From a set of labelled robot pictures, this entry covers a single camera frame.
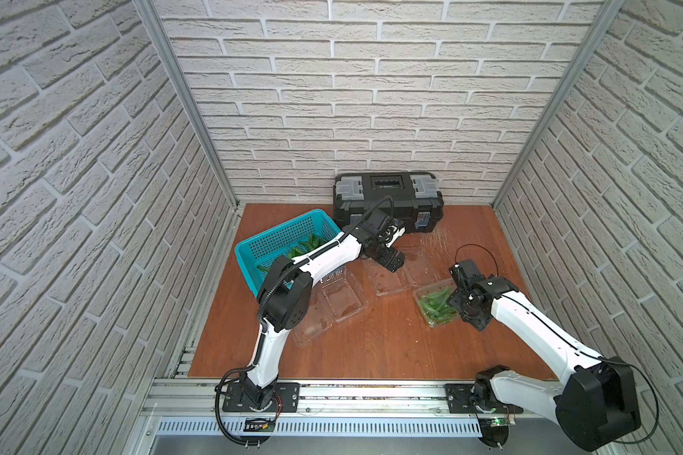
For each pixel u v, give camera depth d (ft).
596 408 1.29
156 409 2.38
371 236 2.23
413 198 3.25
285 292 1.68
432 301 2.94
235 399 2.38
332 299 3.03
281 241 3.35
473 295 1.94
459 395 2.43
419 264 3.38
